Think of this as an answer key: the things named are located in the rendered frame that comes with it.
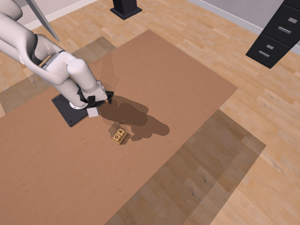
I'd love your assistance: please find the tan wooden calendar cube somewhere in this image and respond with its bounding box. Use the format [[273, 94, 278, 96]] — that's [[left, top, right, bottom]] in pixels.
[[113, 134, 122, 142], [117, 128, 125, 137]]

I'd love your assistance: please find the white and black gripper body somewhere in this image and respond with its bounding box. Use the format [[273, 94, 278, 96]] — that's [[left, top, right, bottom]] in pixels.
[[81, 83, 107, 102]]

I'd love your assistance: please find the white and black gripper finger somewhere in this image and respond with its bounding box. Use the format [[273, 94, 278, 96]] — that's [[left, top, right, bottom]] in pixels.
[[105, 91, 114, 105], [80, 96, 88, 103]]

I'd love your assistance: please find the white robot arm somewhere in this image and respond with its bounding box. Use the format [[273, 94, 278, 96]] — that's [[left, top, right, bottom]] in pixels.
[[0, 0, 101, 117]]

